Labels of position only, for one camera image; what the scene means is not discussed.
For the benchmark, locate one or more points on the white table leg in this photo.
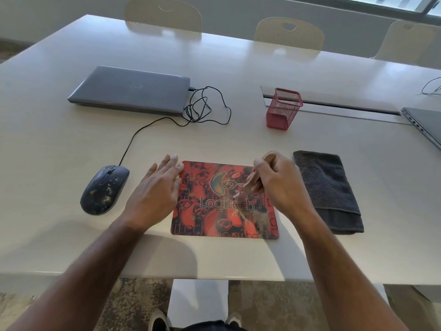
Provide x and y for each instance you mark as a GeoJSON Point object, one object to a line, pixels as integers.
{"type": "Point", "coordinates": [198, 299]}

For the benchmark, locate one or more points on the person's left little finger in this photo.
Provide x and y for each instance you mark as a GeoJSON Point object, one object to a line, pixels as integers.
{"type": "Point", "coordinates": [151, 170]}

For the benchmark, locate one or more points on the closed grey laptop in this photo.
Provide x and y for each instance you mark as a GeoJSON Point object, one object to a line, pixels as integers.
{"type": "Point", "coordinates": [131, 87]}
{"type": "Point", "coordinates": [425, 122]}

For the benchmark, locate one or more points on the person's shoe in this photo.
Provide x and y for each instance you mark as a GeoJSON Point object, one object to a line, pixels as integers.
{"type": "Point", "coordinates": [233, 322]}
{"type": "Point", "coordinates": [159, 321]}

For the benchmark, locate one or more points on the person's right forearm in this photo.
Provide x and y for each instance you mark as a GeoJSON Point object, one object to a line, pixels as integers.
{"type": "Point", "coordinates": [344, 272]}

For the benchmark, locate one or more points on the beige chair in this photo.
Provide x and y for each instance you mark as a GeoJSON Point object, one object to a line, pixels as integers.
{"type": "Point", "coordinates": [162, 13]}
{"type": "Point", "coordinates": [406, 41]}
{"type": "Point", "coordinates": [289, 34]}

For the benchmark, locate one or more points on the black computer mouse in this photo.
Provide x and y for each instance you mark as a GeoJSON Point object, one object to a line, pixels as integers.
{"type": "Point", "coordinates": [103, 189]}

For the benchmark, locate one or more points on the window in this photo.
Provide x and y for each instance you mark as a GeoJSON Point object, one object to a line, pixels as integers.
{"type": "Point", "coordinates": [389, 3]}

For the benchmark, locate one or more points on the red mesh pen holder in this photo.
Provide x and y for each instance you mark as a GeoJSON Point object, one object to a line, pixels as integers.
{"type": "Point", "coordinates": [282, 110]}

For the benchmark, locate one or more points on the person's right hand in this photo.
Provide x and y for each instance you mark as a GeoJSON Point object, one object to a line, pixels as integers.
{"type": "Point", "coordinates": [280, 184]}

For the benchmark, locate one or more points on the red patterned mouse pad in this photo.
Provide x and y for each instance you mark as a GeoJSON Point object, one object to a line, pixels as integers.
{"type": "Point", "coordinates": [213, 210]}

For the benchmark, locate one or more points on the person's dark trousers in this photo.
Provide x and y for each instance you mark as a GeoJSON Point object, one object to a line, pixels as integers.
{"type": "Point", "coordinates": [210, 326]}

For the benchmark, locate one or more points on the person's left middle finger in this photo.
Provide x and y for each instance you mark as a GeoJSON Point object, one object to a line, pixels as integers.
{"type": "Point", "coordinates": [172, 163]}

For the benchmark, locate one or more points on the person's right fingers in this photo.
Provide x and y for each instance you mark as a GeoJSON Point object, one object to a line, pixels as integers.
{"type": "Point", "coordinates": [262, 175]}

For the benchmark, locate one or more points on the dark grey folded cloth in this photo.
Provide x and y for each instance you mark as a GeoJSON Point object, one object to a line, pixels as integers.
{"type": "Point", "coordinates": [327, 189]}

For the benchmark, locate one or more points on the person's right shoe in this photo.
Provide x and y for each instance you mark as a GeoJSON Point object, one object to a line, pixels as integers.
{"type": "Point", "coordinates": [233, 322]}

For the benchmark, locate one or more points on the person's left hand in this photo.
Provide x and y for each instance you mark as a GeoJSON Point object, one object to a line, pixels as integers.
{"type": "Point", "coordinates": [155, 196]}

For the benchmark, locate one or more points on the wooden brush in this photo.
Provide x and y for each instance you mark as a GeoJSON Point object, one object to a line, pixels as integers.
{"type": "Point", "coordinates": [250, 185]}

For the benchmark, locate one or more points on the person's left forearm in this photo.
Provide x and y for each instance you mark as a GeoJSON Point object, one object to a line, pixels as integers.
{"type": "Point", "coordinates": [79, 275]}

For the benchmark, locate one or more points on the person's left shoe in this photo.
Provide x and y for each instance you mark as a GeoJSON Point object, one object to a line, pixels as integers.
{"type": "Point", "coordinates": [159, 321]}

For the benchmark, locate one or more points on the person's left thumb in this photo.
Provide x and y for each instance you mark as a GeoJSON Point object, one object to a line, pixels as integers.
{"type": "Point", "coordinates": [178, 186]}

